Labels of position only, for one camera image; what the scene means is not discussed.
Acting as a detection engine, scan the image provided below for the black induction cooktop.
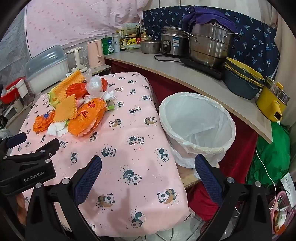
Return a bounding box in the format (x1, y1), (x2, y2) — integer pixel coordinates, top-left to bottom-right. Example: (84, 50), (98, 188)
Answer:
(179, 57), (225, 80)

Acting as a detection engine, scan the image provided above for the dark sauce bottle white label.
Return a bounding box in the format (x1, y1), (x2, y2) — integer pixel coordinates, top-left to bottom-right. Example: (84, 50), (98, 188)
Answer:
(120, 30), (127, 51)

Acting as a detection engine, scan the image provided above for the white paper tag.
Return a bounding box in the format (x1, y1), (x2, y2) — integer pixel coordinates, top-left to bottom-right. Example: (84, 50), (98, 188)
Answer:
(280, 173), (294, 193)

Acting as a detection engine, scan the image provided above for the pink panda print blanket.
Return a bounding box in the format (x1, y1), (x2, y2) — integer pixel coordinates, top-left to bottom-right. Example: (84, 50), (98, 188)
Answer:
(10, 72), (191, 237)

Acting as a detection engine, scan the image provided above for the yellow electric pot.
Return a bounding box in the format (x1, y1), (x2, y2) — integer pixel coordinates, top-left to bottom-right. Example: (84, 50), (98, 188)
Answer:
(255, 77), (290, 122)

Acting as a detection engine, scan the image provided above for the pink basket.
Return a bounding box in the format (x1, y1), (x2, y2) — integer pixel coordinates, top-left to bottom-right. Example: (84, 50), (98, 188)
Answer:
(269, 190), (290, 234)

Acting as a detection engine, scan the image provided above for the white glass kettle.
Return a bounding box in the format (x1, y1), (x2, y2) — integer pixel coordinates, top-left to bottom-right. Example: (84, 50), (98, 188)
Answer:
(65, 47), (87, 72)

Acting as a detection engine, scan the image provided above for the small steel pot with lid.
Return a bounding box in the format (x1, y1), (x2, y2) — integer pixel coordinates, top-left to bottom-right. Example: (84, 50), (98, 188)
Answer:
(140, 35), (161, 54)

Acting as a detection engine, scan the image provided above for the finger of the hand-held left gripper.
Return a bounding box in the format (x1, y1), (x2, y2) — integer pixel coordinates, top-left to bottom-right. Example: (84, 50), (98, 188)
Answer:
(0, 132), (28, 156)
(2, 138), (60, 163)

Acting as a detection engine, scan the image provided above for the white bin with plastic liner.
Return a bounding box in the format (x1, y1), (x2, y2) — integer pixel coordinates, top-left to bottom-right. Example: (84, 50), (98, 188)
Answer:
(158, 92), (236, 179)

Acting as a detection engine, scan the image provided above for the blue and yellow basin stack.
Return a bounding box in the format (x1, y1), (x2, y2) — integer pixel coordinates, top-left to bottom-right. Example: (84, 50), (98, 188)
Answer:
(223, 57), (265, 100)

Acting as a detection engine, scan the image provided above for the white cable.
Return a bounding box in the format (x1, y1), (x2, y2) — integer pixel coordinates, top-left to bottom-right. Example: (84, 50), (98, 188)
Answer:
(254, 146), (278, 209)

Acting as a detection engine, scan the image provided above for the green plastic bag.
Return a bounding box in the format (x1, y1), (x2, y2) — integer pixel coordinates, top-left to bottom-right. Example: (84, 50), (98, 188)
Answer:
(246, 122), (292, 186)

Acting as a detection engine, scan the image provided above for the green carton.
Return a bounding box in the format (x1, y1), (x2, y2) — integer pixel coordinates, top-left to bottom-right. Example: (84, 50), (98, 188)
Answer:
(102, 36), (115, 55)

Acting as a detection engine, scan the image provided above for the large steel steamer pot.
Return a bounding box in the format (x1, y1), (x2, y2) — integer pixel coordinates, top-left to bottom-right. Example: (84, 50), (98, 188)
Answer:
(183, 21), (242, 66)

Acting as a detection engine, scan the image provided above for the green and yellow snack packet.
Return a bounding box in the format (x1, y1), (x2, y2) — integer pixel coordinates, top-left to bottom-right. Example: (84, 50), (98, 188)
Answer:
(47, 87), (61, 108)

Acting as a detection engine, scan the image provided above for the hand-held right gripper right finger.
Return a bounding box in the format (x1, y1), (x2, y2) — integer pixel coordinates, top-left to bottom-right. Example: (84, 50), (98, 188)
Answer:
(194, 155), (272, 241)

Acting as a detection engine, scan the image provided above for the steel rice cooker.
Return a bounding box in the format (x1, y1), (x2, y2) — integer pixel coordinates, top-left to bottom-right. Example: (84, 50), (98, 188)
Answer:
(160, 26), (189, 57)

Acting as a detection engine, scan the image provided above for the large orange knitted cloth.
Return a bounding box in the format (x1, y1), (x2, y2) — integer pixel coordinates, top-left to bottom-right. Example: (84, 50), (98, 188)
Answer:
(54, 70), (85, 102)

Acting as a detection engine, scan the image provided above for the clear plastic bag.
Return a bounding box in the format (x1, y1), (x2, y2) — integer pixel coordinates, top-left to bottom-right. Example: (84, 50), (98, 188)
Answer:
(85, 69), (104, 96)

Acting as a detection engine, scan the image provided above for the white printed box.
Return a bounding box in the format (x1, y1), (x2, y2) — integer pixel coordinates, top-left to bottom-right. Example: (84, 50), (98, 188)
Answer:
(122, 22), (140, 35)

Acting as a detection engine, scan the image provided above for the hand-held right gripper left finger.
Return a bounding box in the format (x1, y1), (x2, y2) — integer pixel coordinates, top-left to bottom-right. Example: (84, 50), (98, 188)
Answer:
(25, 156), (103, 241)

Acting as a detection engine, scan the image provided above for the red container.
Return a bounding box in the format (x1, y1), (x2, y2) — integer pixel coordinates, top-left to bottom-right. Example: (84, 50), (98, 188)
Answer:
(0, 77), (23, 103)

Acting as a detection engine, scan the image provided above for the white box with clear lid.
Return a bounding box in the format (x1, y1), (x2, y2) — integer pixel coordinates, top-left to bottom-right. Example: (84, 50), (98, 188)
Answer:
(25, 45), (69, 95)

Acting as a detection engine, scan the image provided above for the pink electric kettle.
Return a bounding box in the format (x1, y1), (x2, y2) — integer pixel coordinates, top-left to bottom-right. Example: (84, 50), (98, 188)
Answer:
(87, 39), (104, 68)

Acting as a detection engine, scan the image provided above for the small orange plastic bag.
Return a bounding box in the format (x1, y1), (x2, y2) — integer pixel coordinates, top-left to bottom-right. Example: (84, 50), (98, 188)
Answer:
(33, 109), (56, 133)

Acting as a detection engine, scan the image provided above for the orange printed plastic bag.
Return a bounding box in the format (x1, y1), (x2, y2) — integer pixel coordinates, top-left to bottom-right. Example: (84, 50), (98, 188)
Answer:
(67, 97), (108, 138)

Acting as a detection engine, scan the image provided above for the purple cloth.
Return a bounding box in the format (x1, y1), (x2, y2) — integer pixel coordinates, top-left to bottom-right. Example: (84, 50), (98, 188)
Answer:
(181, 6), (237, 32)

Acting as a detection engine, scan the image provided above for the small orange knitted cloth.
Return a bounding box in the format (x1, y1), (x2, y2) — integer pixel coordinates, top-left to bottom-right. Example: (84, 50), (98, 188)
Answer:
(54, 95), (79, 122)

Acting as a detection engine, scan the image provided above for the pink dotted cloth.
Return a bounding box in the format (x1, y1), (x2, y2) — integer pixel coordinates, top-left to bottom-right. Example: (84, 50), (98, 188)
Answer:
(24, 0), (162, 61)

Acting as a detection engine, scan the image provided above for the red plastic bag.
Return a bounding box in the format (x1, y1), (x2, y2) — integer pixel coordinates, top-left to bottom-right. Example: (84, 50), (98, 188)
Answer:
(66, 78), (109, 98)

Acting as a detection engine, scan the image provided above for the navy printed cloth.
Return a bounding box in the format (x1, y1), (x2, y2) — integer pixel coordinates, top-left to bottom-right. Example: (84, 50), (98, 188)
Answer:
(142, 6), (280, 79)

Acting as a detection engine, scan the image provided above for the black power cable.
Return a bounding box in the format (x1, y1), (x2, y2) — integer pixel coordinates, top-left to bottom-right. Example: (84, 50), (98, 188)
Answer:
(154, 54), (183, 62)

